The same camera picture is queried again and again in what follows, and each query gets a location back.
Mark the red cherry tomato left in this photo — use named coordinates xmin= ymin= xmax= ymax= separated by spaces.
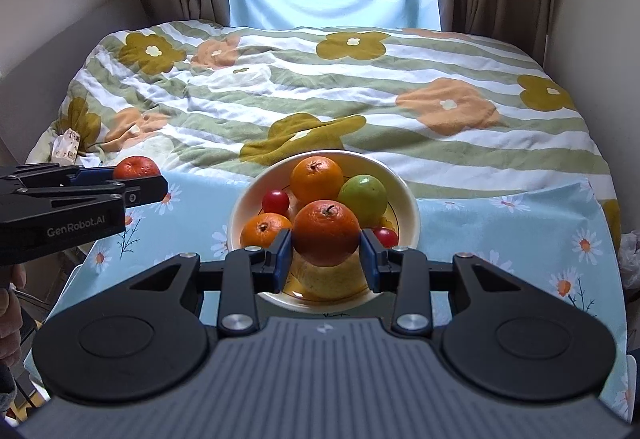
xmin=262 ymin=190 xmax=290 ymax=217

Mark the white crumpled packet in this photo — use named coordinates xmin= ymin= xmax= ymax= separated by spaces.
xmin=51 ymin=128 xmax=80 ymax=166

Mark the cream fruit bowl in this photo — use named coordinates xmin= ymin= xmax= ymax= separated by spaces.
xmin=228 ymin=150 xmax=420 ymax=315

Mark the person's left hand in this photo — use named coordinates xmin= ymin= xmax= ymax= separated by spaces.
xmin=0 ymin=287 xmax=23 ymax=367

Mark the large orange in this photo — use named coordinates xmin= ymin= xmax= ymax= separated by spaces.
xmin=292 ymin=199 xmax=360 ymax=268

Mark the orange at bowl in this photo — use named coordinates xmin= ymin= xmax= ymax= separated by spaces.
xmin=240 ymin=212 xmax=292 ymax=248
xmin=290 ymin=155 xmax=344 ymax=204

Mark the large yellow-brown apple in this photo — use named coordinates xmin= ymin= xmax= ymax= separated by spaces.
xmin=284 ymin=251 xmax=368 ymax=303

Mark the orange at bowl back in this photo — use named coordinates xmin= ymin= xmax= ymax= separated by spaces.
xmin=290 ymin=155 xmax=344 ymax=204

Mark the floral striped duvet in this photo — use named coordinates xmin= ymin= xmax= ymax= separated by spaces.
xmin=27 ymin=21 xmax=622 ymax=237

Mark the orange at bowl left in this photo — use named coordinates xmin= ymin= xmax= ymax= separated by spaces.
xmin=240 ymin=212 xmax=292 ymax=248

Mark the grey bed headboard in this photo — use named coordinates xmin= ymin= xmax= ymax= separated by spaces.
xmin=1 ymin=0 xmax=150 ymax=165

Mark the green apple in bowl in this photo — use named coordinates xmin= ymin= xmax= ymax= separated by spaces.
xmin=337 ymin=174 xmax=387 ymax=228

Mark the red cherry tomato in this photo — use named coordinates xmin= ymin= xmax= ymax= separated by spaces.
xmin=373 ymin=227 xmax=399 ymax=248
xmin=262 ymin=190 xmax=290 ymax=217

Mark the red cherry tomato right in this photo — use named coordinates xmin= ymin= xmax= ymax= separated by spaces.
xmin=373 ymin=227 xmax=399 ymax=248

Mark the white plastic bag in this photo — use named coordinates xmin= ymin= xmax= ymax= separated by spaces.
xmin=618 ymin=231 xmax=640 ymax=291

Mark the small reddish orange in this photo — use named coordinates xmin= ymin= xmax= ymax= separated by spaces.
xmin=113 ymin=155 xmax=160 ymax=180

